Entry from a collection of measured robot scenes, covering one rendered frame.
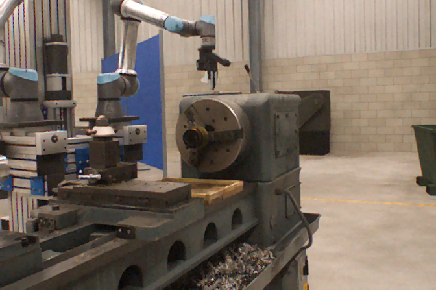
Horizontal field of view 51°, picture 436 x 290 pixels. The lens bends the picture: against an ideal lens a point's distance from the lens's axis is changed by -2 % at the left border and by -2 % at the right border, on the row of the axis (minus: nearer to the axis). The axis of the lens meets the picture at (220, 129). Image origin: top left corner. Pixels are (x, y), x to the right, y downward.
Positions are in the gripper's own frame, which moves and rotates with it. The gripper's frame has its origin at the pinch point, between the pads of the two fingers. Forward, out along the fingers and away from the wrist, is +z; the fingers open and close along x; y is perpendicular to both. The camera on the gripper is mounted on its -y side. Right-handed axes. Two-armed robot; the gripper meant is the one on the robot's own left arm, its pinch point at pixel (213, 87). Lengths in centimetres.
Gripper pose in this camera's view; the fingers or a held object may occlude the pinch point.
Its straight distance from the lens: 228.8
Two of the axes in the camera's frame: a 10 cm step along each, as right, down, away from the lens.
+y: -9.1, 0.0, 4.2
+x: -4.2, 0.6, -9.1
